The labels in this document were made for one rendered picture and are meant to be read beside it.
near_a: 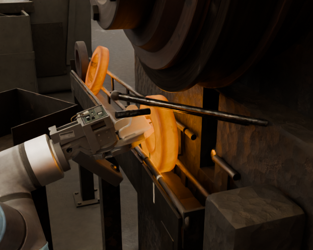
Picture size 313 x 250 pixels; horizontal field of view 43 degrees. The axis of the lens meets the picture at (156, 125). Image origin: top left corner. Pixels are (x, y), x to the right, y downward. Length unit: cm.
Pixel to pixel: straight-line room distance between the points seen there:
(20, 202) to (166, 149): 27
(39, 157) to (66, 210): 121
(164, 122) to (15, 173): 28
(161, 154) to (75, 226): 113
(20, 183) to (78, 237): 103
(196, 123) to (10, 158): 34
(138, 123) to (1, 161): 26
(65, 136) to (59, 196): 131
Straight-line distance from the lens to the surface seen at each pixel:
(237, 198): 49
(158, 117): 73
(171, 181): 80
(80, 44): 167
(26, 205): 73
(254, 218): 46
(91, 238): 174
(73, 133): 74
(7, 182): 74
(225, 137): 65
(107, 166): 79
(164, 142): 72
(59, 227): 183
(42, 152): 73
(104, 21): 57
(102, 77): 144
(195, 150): 77
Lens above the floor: 106
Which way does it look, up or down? 22 degrees down
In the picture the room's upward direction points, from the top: straight up
